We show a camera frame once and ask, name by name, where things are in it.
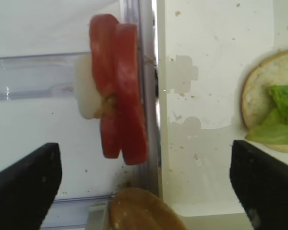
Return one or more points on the green lettuce leaf on bun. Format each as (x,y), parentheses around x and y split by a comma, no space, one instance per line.
(273,130)

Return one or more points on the clear tomato pusher track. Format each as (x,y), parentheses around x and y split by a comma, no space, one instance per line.
(38,76)

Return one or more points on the white serving tray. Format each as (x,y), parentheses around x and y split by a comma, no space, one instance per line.
(206,50)

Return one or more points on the white tomato pusher block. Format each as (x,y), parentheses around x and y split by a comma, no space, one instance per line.
(88,98)

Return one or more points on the clear bun pusher track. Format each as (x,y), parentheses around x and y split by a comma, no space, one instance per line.
(71,214)

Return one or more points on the white bun pusher block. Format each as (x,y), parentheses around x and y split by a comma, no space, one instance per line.
(98,217)

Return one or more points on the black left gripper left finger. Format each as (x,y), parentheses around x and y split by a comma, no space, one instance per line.
(29,187)

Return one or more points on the bottom bun on tray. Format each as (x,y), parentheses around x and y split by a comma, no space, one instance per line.
(255,101)

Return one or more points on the tomato slice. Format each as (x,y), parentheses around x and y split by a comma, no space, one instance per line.
(101,31)
(134,138)

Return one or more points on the clear left divider rail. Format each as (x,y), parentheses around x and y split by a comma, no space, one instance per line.
(143,14)

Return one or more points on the toasted bun slice left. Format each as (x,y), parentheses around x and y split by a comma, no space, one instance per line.
(138,209)

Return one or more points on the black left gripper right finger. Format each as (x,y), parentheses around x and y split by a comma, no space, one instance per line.
(260,183)

